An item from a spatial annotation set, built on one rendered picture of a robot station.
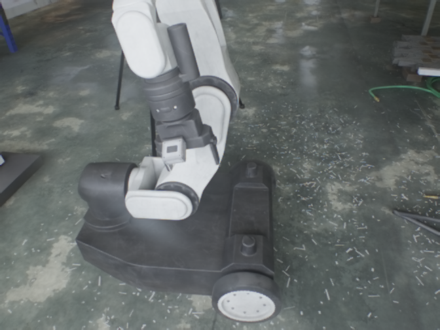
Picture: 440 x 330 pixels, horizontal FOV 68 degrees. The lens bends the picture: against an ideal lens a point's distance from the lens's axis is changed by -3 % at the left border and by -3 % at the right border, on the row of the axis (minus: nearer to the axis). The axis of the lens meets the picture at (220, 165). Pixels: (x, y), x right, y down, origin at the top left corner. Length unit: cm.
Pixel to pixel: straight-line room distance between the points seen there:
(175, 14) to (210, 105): 21
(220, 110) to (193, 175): 26
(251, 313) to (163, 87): 72
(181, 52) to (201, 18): 17
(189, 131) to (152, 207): 42
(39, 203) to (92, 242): 57
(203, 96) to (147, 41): 26
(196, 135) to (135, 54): 19
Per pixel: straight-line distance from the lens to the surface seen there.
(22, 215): 165
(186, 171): 97
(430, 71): 209
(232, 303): 103
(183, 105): 63
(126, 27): 58
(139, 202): 103
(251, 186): 121
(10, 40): 400
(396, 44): 246
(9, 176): 182
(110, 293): 123
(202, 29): 78
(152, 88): 62
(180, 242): 107
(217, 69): 81
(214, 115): 80
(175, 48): 61
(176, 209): 101
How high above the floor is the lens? 98
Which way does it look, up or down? 37 degrees down
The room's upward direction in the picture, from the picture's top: 2 degrees counter-clockwise
